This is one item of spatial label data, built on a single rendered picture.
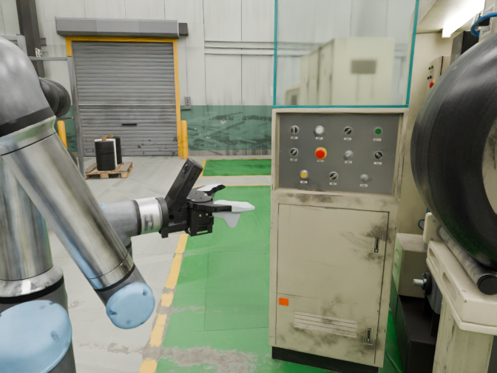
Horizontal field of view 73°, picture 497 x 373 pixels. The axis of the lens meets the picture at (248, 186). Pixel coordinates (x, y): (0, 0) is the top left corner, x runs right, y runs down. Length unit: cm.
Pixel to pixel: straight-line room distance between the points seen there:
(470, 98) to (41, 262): 84
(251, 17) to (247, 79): 159
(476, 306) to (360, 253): 76
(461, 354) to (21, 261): 130
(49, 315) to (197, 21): 958
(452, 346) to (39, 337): 121
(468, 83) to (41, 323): 85
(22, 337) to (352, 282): 133
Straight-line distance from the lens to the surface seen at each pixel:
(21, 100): 53
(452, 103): 79
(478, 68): 80
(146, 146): 994
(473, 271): 93
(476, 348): 144
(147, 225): 71
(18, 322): 65
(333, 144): 153
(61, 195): 54
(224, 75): 976
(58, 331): 62
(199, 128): 966
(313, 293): 170
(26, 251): 70
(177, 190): 73
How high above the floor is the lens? 126
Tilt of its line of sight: 13 degrees down
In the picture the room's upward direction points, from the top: straight up
